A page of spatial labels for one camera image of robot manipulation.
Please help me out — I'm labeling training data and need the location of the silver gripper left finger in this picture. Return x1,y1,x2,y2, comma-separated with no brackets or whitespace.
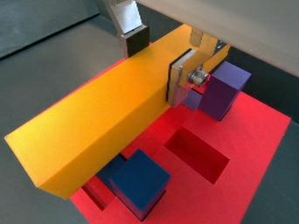
103,0,150,58

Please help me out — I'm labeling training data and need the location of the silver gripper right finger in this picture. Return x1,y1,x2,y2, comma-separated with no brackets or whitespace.
166,28,218,108

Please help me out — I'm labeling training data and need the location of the yellow rectangular block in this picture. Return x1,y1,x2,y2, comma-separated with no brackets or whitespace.
5,24,193,199

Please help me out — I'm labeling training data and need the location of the red insertion board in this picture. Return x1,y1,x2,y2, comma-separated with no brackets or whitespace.
71,91,292,224

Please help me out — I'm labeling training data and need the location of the purple U-shaped block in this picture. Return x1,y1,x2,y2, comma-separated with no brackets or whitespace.
182,61,252,121

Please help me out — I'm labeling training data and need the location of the dark blue U-shaped block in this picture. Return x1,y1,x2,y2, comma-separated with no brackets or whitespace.
98,149,171,221

